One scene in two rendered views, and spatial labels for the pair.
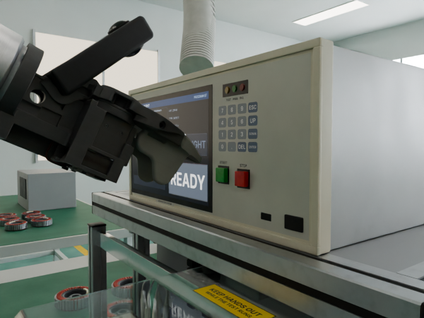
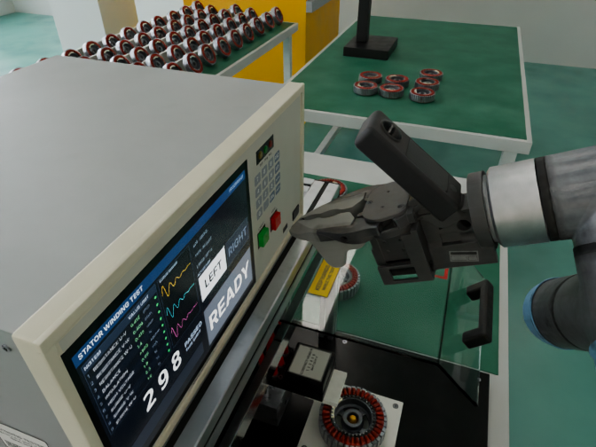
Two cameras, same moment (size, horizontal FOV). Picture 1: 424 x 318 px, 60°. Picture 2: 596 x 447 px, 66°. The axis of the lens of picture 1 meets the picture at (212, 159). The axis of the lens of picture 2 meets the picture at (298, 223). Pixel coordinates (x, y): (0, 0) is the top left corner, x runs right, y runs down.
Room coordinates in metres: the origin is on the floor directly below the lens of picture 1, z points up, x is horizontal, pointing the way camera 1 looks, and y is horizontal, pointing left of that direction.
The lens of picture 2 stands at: (0.67, 0.37, 1.52)
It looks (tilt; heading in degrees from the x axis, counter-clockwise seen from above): 36 degrees down; 236
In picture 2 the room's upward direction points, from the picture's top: straight up
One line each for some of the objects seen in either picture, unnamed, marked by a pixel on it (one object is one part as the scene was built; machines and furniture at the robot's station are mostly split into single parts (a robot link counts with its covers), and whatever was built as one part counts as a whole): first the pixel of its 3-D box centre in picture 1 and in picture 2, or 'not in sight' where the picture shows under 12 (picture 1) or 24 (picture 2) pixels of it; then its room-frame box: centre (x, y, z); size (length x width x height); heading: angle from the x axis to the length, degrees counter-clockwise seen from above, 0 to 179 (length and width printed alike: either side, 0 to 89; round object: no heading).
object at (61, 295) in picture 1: (75, 298); not in sight; (1.05, 0.40, 0.77); 0.11 x 0.11 x 0.04
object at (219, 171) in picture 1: (223, 175); (262, 237); (0.46, -0.01, 1.18); 0.02 x 0.01 x 0.02; 36
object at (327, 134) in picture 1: (286, 145); (81, 212); (0.63, -0.13, 1.22); 0.44 x 0.39 x 0.20; 36
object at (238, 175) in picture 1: (242, 178); (274, 220); (0.43, -0.04, 1.18); 0.02 x 0.01 x 0.02; 36
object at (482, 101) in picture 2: not in sight; (408, 120); (-1.35, -1.42, 0.37); 1.85 x 1.10 x 0.75; 36
